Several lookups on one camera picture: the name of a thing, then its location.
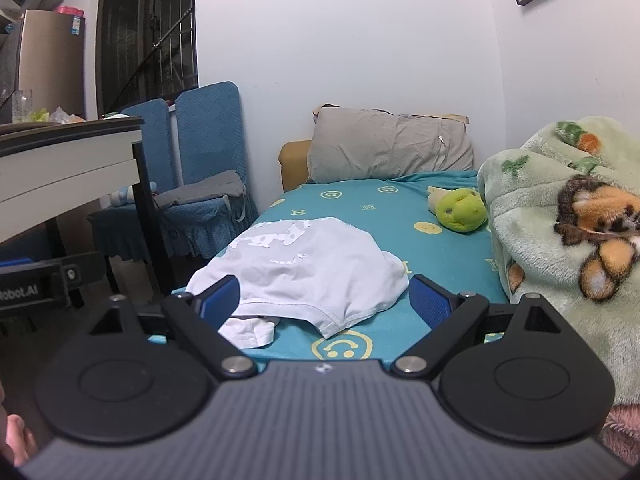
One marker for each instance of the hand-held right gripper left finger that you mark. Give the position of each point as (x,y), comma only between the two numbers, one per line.
(220,297)

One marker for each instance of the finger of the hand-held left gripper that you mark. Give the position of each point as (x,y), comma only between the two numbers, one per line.
(82,275)

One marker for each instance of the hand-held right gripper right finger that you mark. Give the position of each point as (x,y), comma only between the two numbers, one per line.
(430,302)

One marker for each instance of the white t-shirt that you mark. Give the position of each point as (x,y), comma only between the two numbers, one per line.
(310,270)

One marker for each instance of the teal smiley print bed sheet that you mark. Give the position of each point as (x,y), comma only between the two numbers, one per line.
(450,255)

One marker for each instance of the small light blue toy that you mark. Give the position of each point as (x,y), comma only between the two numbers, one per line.
(125,196)

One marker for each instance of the green plush toy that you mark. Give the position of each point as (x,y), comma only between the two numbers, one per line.
(460,210)

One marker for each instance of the white table with black legs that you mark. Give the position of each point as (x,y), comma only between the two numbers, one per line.
(60,170)

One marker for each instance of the grey cloth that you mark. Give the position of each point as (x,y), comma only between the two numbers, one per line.
(200,190)

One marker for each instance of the green printed fleece blanket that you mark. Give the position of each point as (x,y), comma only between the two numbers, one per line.
(540,240)

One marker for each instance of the short blue covered chair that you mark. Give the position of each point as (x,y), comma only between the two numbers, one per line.
(150,145)

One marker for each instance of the yellow cushion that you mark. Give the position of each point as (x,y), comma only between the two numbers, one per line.
(292,165)

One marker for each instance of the clear plastic bag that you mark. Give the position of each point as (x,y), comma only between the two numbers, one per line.
(65,116)

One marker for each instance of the grey pillow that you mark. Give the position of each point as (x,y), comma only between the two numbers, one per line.
(385,145)

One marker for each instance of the tall blue covered chair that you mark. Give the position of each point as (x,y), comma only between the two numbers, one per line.
(210,130)

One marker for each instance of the clear drinking glass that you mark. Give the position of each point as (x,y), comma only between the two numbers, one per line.
(22,107)

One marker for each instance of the brown refrigerator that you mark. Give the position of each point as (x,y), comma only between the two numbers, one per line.
(50,70)

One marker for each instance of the pink fluffy blanket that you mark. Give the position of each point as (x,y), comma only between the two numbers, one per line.
(622,425)

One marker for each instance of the dark barred window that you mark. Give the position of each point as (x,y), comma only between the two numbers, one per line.
(130,35)

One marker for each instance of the pink container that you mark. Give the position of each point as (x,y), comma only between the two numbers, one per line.
(69,10)

